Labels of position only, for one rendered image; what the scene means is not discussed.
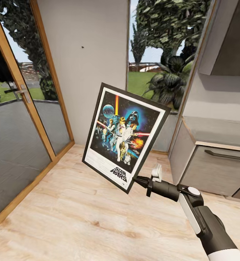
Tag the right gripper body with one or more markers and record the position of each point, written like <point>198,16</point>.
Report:
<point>160,188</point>

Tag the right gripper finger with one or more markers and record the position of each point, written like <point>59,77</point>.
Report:
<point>143,178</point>
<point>141,182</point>

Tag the fixed window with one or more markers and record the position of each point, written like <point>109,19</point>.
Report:
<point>164,41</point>

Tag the dishwasher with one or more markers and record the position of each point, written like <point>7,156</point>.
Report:
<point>213,169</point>

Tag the cabinet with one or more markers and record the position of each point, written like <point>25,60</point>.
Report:
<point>222,53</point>

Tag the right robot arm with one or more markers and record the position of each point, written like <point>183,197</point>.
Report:
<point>206,225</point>

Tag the poster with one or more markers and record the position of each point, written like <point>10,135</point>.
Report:
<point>123,130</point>

